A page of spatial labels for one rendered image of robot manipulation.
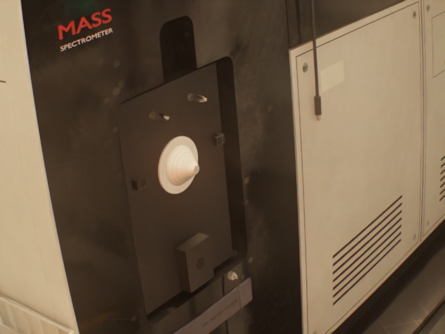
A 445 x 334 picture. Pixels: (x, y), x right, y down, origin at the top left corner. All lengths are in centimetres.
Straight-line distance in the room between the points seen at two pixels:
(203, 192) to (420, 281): 69
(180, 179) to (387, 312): 67
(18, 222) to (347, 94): 54
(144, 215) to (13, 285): 16
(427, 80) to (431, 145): 13
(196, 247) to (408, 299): 64
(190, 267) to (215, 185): 10
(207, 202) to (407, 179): 53
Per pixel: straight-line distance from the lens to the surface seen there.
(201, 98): 86
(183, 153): 86
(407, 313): 143
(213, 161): 92
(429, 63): 140
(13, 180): 77
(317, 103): 105
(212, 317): 98
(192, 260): 91
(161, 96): 84
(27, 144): 73
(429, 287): 151
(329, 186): 114
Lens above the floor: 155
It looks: 24 degrees down
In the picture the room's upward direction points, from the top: 5 degrees counter-clockwise
